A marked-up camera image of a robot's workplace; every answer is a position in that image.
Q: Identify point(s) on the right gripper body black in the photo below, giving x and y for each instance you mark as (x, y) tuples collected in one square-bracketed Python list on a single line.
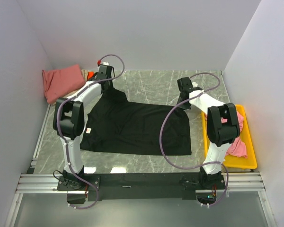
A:
[(186, 106)]

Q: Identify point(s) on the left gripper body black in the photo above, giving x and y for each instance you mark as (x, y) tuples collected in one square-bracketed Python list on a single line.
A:
[(110, 87)]

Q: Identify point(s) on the black t-shirt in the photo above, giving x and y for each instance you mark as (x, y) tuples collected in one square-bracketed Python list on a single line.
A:
[(116, 125)]

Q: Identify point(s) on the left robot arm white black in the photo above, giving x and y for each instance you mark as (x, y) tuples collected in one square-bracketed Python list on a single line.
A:
[(69, 123)]

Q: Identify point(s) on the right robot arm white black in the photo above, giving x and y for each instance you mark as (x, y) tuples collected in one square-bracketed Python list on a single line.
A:
[(222, 128)]

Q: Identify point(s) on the folded orange t-shirt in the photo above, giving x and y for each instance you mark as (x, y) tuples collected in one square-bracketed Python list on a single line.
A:
[(90, 75)]

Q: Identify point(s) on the folded beige t-shirt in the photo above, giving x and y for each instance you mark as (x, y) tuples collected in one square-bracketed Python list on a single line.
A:
[(85, 76)]

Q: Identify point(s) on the folded pink t-shirt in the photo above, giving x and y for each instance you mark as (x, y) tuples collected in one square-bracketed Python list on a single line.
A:
[(59, 83)]

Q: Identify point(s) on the crumpled pink t-shirt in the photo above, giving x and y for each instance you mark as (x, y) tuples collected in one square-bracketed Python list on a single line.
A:
[(238, 147)]

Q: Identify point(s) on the yellow plastic bin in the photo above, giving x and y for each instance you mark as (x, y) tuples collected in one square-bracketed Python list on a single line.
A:
[(240, 162)]

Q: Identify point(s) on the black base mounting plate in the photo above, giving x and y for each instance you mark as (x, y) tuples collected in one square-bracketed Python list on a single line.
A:
[(140, 186)]

